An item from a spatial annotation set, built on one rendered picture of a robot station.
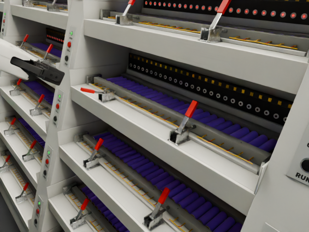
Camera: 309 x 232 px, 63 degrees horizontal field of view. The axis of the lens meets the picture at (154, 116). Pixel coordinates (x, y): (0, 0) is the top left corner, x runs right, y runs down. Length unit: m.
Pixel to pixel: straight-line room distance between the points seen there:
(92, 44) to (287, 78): 0.59
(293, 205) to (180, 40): 0.33
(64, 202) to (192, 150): 0.58
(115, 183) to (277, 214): 0.42
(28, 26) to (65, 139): 0.77
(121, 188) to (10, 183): 0.82
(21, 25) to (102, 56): 0.70
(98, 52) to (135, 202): 0.47
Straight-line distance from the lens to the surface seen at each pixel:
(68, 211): 0.92
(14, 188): 1.37
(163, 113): 0.60
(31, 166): 1.15
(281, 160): 0.40
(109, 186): 0.69
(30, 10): 1.20
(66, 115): 0.85
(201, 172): 0.46
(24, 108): 1.18
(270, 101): 0.58
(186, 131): 0.51
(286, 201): 0.41
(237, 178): 0.44
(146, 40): 0.57
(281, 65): 0.41
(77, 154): 0.82
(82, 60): 0.82
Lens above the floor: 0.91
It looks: 13 degrees down
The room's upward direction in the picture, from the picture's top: 16 degrees clockwise
